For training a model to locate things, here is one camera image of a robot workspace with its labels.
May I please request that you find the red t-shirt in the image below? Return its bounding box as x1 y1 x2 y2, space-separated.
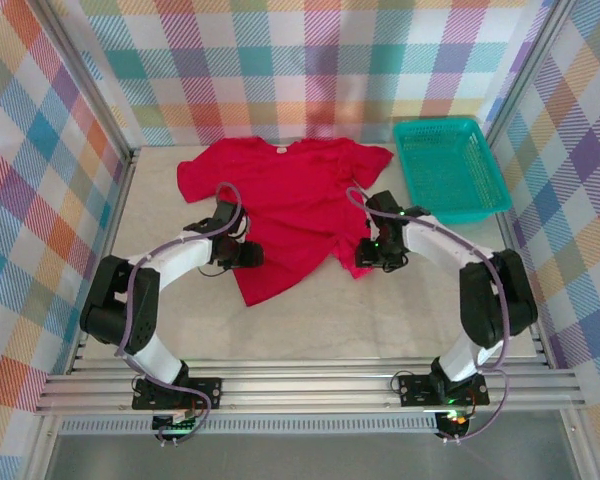
176 137 395 308

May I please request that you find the teal plastic basket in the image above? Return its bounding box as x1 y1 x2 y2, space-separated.
392 115 513 225

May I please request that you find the aluminium side rail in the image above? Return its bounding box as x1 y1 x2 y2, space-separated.
494 214 556 369
64 149 141 376

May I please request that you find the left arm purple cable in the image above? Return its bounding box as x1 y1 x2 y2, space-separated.
114 182 246 446

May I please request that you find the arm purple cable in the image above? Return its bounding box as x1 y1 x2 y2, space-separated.
346 186 511 444
114 182 246 446

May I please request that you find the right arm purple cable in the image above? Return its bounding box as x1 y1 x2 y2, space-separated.
346 186 511 444

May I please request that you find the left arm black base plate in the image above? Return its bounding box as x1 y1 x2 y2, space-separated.
131 377 224 413

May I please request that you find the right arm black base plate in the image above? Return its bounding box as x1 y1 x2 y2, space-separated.
397 372 491 408

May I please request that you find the aluminium mounting rail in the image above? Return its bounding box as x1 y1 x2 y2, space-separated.
33 357 589 417

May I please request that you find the slotted grey cable duct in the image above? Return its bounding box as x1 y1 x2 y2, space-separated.
58 417 440 436

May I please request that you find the aluminium frame post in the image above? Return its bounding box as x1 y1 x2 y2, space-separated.
27 0 137 166
482 0 579 144

